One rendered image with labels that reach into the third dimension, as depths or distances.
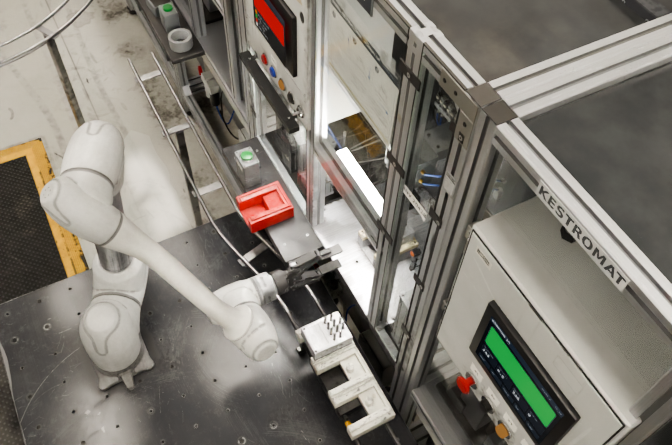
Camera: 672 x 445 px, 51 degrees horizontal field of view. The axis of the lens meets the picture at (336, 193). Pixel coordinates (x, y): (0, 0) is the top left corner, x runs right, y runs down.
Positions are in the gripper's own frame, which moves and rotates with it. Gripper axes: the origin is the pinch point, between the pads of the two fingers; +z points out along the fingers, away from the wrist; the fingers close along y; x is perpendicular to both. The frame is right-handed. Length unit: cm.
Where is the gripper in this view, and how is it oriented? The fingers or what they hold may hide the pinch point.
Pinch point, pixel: (332, 258)
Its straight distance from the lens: 215.7
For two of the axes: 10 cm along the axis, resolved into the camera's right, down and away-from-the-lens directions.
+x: -4.7, -7.1, 5.2
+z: 8.8, -3.6, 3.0
